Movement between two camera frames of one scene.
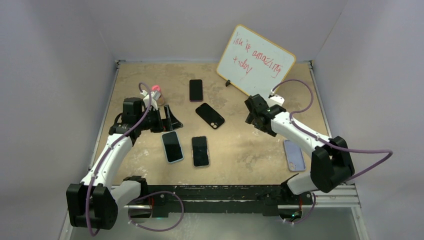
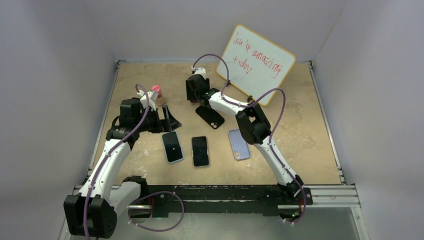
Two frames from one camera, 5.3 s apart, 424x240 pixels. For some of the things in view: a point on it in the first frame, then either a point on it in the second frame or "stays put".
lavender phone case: x=295 y=156 → x=241 y=148
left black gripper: x=171 y=123 stays put
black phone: x=200 y=155 stays put
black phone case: x=210 y=115 stays put
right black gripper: x=251 y=120 → x=190 y=95
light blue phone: x=173 y=149 stays put
